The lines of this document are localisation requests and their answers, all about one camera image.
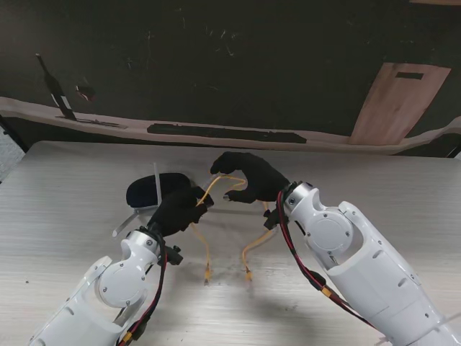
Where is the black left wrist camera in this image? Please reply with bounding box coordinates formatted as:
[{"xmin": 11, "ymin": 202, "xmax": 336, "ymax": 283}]
[{"xmin": 166, "ymin": 244, "xmax": 184, "ymax": 266}]

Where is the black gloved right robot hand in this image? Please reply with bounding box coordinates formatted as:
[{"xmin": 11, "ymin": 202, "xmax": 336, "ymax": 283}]
[{"xmin": 210, "ymin": 151, "xmax": 291, "ymax": 203}]

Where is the wooden cutting board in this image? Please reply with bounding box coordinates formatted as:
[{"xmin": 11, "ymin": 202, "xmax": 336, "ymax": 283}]
[{"xmin": 348, "ymin": 61, "xmax": 452, "ymax": 146}]

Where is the dark wine bottle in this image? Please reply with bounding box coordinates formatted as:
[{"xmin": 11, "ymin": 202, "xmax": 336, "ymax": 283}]
[{"xmin": 35, "ymin": 53, "xmax": 79, "ymax": 120}]

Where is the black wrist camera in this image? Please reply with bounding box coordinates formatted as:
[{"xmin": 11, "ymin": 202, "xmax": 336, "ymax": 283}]
[
  {"xmin": 166, "ymin": 244, "xmax": 184, "ymax": 266},
  {"xmin": 263, "ymin": 208, "xmax": 280, "ymax": 230}
]

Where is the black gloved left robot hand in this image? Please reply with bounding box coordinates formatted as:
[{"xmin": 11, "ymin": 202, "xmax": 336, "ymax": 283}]
[{"xmin": 147, "ymin": 186, "xmax": 215, "ymax": 238}]

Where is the yellow Ethernet cable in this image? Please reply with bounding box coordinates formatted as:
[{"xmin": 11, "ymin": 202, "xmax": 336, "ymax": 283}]
[{"xmin": 190, "ymin": 174, "xmax": 278, "ymax": 288}]

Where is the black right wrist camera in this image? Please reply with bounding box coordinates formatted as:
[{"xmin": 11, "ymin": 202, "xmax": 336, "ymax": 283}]
[{"xmin": 263, "ymin": 208, "xmax": 280, "ymax": 230}]

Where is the beige backdrop ledge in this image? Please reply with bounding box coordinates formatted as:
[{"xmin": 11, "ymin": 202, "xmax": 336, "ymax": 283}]
[{"xmin": 0, "ymin": 95, "xmax": 461, "ymax": 156}]

